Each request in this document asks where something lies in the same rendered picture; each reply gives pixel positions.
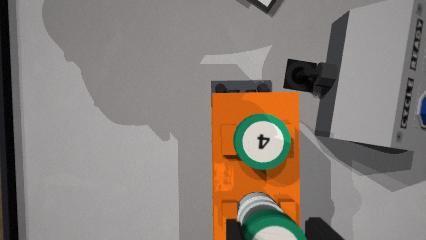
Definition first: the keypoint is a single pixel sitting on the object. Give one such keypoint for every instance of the orange tube rack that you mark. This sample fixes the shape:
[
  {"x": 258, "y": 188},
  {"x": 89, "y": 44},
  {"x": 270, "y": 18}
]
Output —
[{"x": 232, "y": 179}]

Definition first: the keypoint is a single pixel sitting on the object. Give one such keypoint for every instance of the black mounting bracket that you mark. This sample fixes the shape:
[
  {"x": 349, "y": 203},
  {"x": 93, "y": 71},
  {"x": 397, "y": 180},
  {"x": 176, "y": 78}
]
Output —
[{"x": 241, "y": 85}]

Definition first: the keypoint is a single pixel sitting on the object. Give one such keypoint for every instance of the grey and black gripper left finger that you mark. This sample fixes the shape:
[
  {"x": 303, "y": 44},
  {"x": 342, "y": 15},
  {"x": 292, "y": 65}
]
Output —
[{"x": 234, "y": 230}]

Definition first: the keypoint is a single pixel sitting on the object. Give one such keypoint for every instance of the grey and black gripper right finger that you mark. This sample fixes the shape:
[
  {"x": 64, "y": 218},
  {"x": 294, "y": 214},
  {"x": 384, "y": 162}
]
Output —
[{"x": 317, "y": 229}]

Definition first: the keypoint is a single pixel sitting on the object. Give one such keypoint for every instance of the black table edge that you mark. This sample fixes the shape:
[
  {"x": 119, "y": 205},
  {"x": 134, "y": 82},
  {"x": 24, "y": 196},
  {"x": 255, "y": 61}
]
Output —
[{"x": 7, "y": 150}]

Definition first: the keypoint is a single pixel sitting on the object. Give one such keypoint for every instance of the grey key housing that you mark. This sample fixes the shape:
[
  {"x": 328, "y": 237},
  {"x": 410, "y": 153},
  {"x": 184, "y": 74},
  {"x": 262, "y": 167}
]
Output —
[{"x": 374, "y": 79}]

